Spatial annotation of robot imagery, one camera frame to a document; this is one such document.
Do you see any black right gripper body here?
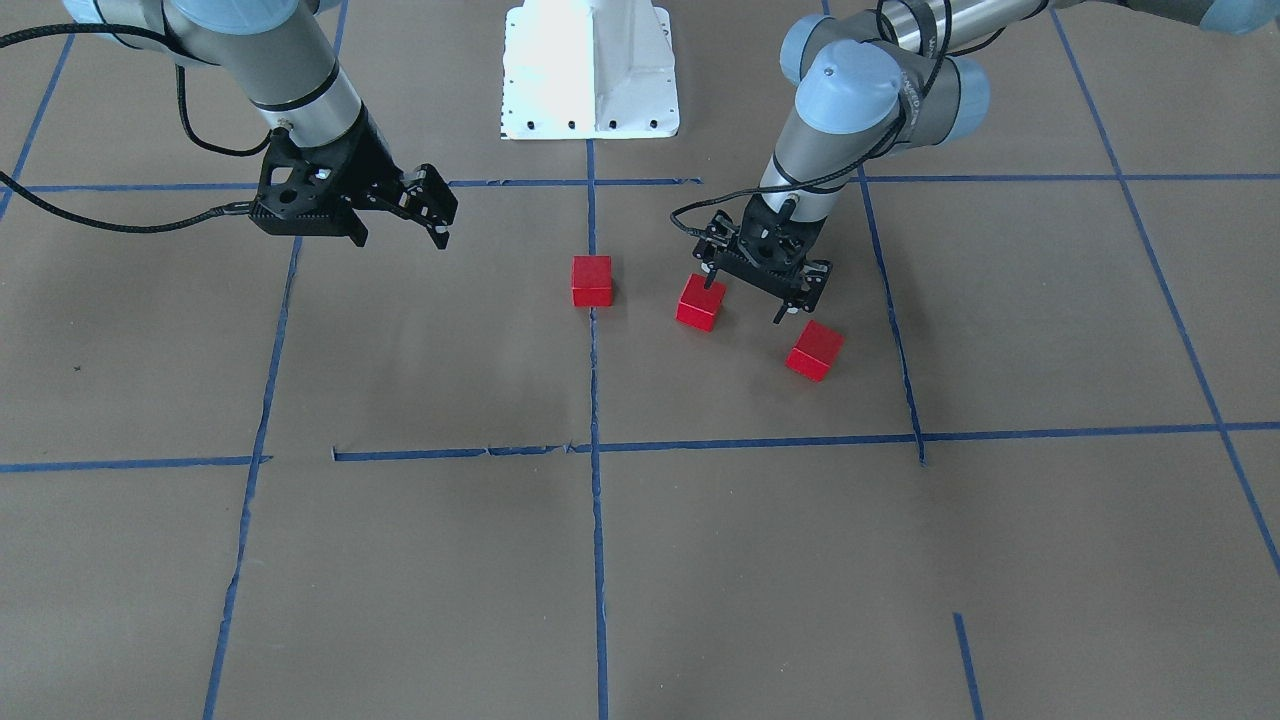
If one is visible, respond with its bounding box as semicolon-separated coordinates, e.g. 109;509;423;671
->
248;108;417;237

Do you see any red block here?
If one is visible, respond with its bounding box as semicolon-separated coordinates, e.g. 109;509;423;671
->
675;273;727;333
570;255;614;307
783;320;846;382

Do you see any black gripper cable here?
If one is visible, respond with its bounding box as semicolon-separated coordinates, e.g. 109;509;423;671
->
669;0;1011;240
0;24;273;234

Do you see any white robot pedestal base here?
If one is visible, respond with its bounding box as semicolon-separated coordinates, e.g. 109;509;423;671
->
499;1;681;141

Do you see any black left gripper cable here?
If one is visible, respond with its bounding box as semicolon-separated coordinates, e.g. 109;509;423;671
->
669;0;1011;240

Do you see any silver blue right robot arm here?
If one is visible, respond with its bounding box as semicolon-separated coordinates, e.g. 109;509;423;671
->
65;1;458;249

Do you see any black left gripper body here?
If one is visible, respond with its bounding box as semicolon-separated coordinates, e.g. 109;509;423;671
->
694;196;832;313

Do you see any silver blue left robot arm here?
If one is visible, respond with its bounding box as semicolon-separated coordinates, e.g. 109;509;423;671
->
682;1;1059;314

